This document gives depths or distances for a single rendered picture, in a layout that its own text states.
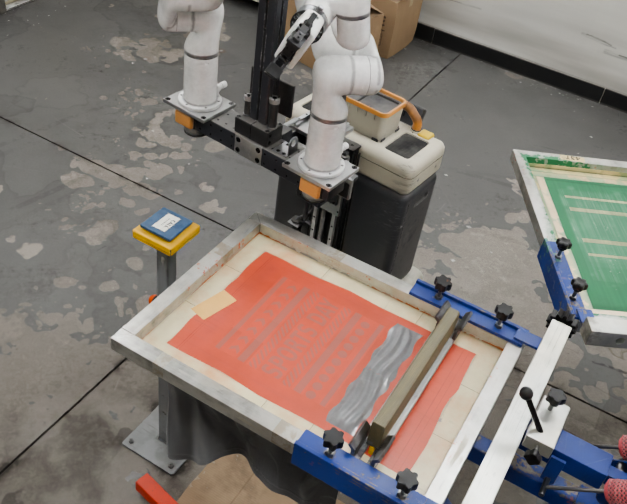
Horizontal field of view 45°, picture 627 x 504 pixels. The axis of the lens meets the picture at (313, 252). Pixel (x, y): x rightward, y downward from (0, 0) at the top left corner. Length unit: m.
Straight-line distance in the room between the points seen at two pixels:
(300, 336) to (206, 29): 0.86
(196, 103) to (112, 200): 1.60
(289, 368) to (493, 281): 2.00
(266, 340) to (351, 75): 0.66
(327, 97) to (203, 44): 0.42
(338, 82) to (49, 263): 1.91
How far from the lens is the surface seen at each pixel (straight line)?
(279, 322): 1.84
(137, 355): 1.72
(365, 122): 2.61
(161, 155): 4.06
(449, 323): 1.78
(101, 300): 3.24
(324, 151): 1.97
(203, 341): 1.78
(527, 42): 5.43
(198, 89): 2.20
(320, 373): 1.75
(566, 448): 1.68
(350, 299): 1.93
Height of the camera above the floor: 2.28
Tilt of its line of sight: 40 degrees down
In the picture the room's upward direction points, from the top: 9 degrees clockwise
